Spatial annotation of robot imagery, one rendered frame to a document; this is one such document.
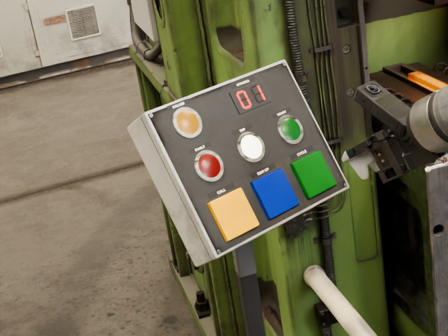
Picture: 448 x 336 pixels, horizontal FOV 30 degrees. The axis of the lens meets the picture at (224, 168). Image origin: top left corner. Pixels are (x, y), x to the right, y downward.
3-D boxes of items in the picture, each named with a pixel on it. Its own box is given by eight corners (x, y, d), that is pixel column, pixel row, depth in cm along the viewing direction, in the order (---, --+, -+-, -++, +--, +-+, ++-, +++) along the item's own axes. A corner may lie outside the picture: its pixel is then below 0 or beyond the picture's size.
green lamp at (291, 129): (306, 139, 157) (303, 118, 156) (283, 145, 156) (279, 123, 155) (300, 135, 160) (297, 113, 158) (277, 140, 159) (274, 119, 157)
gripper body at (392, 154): (379, 185, 139) (429, 164, 129) (355, 139, 139) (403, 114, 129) (408, 169, 143) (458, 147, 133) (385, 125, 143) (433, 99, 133)
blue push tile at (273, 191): (300, 203, 152) (282, 167, 153) (271, 219, 148) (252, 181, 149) (294, 206, 154) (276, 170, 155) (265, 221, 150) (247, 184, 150)
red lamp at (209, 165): (225, 177, 146) (222, 154, 144) (200, 183, 145) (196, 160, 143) (221, 171, 149) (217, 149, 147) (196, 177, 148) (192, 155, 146)
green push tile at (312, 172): (337, 184, 158) (319, 149, 159) (310, 198, 154) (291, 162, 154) (332, 187, 160) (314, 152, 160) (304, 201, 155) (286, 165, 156)
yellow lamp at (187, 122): (204, 133, 146) (200, 110, 145) (178, 139, 146) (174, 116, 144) (200, 129, 149) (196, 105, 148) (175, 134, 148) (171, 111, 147)
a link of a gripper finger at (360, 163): (344, 189, 147) (377, 175, 139) (329, 159, 147) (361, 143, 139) (356, 183, 149) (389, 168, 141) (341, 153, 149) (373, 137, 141)
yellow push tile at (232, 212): (261, 225, 147) (241, 186, 147) (228, 241, 143) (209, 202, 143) (255, 227, 149) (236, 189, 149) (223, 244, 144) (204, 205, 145)
